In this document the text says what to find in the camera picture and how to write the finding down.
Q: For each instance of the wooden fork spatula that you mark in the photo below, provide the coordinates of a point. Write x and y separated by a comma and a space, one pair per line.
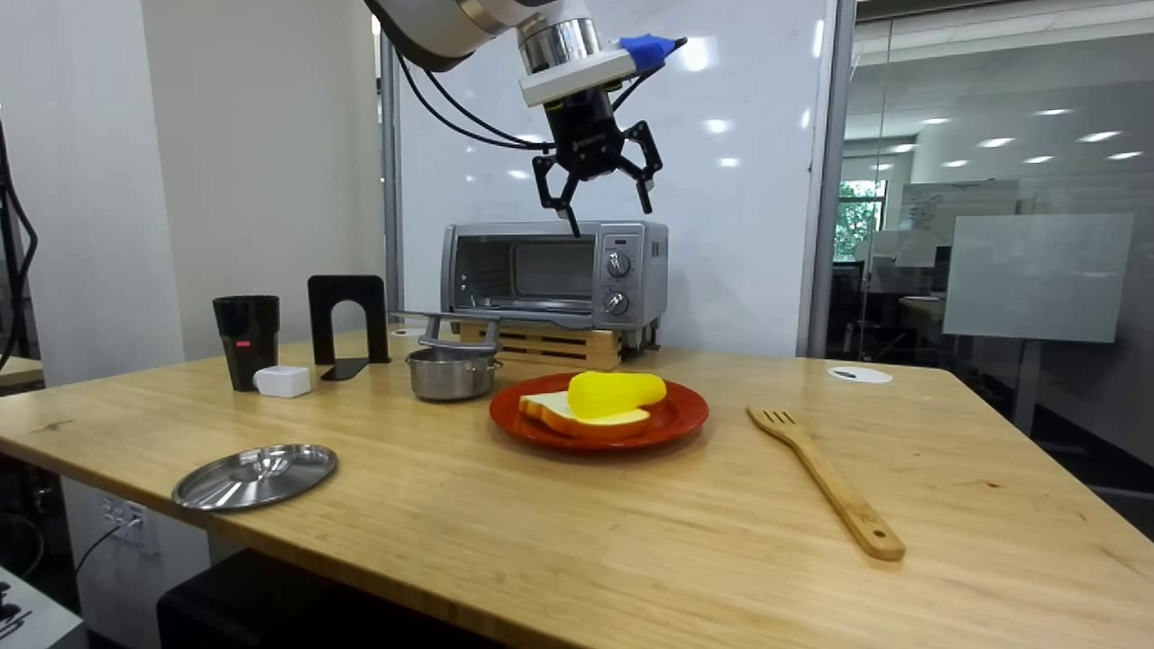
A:
831, 481

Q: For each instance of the black plastic tumbler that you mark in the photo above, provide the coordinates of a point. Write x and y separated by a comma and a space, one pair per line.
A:
248, 344

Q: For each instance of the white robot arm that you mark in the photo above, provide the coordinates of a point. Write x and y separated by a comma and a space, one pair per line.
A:
435, 24

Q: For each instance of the silver toaster oven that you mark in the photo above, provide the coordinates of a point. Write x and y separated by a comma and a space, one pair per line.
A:
635, 276

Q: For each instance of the white wall outlet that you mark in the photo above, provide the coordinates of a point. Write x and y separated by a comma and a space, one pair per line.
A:
128, 522

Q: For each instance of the white table grommet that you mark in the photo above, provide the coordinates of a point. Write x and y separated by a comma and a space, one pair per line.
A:
861, 377

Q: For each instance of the large white whiteboard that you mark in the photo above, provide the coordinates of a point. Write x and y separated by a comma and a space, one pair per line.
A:
744, 181

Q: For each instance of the wooden pallet stand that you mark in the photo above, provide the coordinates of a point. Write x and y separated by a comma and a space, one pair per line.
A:
563, 346

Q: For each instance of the small steel pot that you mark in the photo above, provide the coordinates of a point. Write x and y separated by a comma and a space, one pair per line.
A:
453, 380

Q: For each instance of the yellow corn toy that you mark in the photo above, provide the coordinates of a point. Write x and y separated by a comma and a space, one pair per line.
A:
616, 393

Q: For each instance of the white wrist camera blue end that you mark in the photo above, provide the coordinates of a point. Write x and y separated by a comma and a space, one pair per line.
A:
580, 78

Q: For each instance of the red plate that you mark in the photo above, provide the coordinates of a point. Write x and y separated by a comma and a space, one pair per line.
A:
678, 418

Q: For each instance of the small white box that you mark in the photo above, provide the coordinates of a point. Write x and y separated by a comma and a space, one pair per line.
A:
283, 383

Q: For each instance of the grey standing board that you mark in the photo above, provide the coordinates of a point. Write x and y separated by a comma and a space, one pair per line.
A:
1038, 276

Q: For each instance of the steel pot lid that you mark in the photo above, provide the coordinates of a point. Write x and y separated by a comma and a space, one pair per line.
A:
253, 477

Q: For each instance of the black metal bookend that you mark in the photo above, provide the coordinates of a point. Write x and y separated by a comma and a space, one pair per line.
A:
318, 310

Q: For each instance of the toast bread slice toy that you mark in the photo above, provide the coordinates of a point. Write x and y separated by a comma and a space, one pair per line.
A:
545, 413

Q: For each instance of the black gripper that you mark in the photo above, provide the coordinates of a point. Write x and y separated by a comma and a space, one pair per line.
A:
586, 130

